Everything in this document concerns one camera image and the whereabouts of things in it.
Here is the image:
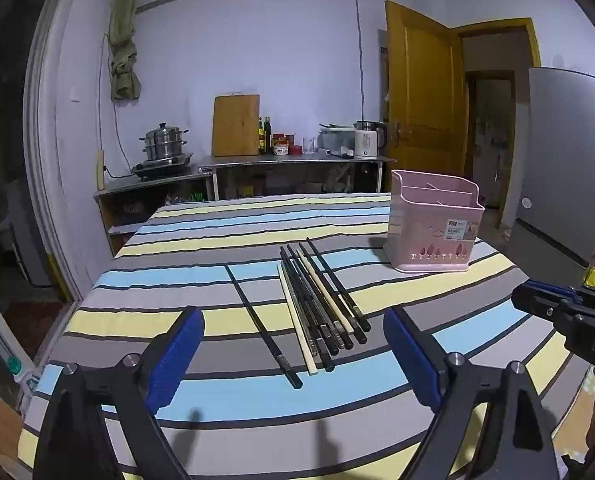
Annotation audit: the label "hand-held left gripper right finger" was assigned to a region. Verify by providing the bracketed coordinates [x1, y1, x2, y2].
[383, 307, 561, 480]

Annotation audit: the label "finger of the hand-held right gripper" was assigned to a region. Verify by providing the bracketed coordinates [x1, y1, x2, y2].
[511, 281, 581, 321]

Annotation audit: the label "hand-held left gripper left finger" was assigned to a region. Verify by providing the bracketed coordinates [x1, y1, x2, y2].
[32, 306, 206, 480]

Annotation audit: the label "long black chopstick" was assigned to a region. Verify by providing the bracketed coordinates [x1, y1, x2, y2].
[225, 265, 303, 391]

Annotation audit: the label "beige wooden chopstick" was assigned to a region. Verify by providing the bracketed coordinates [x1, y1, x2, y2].
[276, 265, 318, 376]
[296, 249, 355, 335]

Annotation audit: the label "pink plastic utensil holder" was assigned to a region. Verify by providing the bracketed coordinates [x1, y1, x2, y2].
[382, 169, 485, 273]

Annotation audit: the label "row of black chopsticks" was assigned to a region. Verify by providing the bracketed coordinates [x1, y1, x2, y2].
[280, 237, 373, 373]

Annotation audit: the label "striped tablecloth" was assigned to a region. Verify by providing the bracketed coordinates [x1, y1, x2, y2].
[18, 194, 593, 480]

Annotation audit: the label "grey refrigerator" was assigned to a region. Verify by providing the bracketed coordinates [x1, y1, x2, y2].
[507, 67, 595, 269]

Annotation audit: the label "green capped plastic bottle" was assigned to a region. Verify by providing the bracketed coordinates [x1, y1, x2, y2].
[5, 356, 34, 401]

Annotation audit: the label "low metal counter cabinet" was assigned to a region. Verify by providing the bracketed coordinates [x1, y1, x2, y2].
[93, 170, 214, 257]

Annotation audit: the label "black induction cooker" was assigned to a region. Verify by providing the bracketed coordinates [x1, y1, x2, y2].
[131, 152, 195, 181]

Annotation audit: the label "stainless steel steamer pot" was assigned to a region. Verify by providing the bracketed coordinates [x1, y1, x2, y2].
[140, 122, 189, 164]

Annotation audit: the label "white electric kettle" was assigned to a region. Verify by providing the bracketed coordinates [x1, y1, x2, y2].
[353, 120, 389, 160]

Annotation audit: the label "steel shelf table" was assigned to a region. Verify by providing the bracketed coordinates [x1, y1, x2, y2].
[196, 154, 396, 201]

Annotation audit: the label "grey storage container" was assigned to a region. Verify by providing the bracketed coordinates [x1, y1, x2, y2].
[318, 123, 357, 157]

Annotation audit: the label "dark oil bottles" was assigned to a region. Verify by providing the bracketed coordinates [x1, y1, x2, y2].
[258, 116, 274, 155]

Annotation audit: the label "wooden cutting board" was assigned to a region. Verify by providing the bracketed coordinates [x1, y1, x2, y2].
[212, 94, 261, 158]

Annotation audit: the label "yellow wooden door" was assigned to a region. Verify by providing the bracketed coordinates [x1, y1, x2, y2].
[384, 0, 469, 187]

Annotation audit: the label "green hanging curtain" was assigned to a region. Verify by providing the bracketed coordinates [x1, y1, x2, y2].
[108, 0, 144, 104]

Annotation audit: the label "wall power cable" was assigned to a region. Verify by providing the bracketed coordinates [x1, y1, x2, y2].
[354, 0, 367, 122]

